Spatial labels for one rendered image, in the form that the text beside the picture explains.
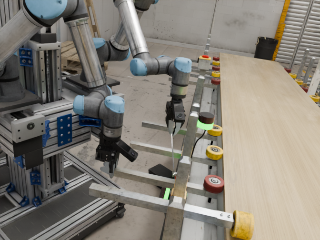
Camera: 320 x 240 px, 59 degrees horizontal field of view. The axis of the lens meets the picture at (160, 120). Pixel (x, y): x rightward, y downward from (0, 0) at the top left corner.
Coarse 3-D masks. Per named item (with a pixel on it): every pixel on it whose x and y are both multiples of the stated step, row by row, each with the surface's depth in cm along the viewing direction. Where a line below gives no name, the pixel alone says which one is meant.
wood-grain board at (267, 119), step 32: (224, 64) 309; (256, 64) 330; (224, 96) 209; (256, 96) 219; (288, 96) 230; (224, 128) 158; (256, 128) 164; (288, 128) 170; (224, 160) 127; (256, 160) 130; (288, 160) 134; (224, 192) 107; (256, 192) 109; (288, 192) 111; (256, 224) 93; (288, 224) 95
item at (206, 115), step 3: (201, 114) 105; (204, 114) 105; (207, 114) 105; (210, 114) 106; (207, 117) 103; (210, 117) 103; (213, 117) 104; (204, 123) 104; (195, 132) 107; (204, 132) 108; (195, 144) 111; (192, 150) 113; (192, 153) 113
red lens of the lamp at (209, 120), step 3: (213, 114) 107; (201, 117) 104; (204, 117) 103; (201, 120) 104; (204, 120) 103; (207, 120) 103; (210, 120) 103; (213, 120) 104; (207, 123) 103; (210, 123) 104
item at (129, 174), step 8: (120, 168) 119; (120, 176) 117; (128, 176) 117; (136, 176) 116; (144, 176) 116; (152, 176) 116; (160, 176) 117; (152, 184) 116; (160, 184) 115; (168, 184) 115; (192, 184) 115; (192, 192) 114; (200, 192) 113; (208, 192) 112
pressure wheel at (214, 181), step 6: (204, 180) 112; (210, 180) 111; (216, 180) 111; (222, 180) 112; (204, 186) 111; (210, 186) 108; (216, 186) 108; (222, 186) 109; (210, 192) 110; (216, 192) 109; (210, 198) 115
